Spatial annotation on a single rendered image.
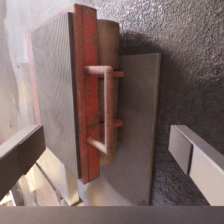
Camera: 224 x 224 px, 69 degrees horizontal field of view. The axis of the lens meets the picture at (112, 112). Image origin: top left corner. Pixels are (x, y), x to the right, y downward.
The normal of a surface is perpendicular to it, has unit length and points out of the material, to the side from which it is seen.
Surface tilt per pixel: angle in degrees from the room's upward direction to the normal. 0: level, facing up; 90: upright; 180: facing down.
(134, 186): 0
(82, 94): 90
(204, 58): 0
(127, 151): 0
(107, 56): 76
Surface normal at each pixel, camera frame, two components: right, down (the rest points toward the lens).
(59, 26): -0.76, 0.18
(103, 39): 0.26, 0.26
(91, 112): 0.65, 0.21
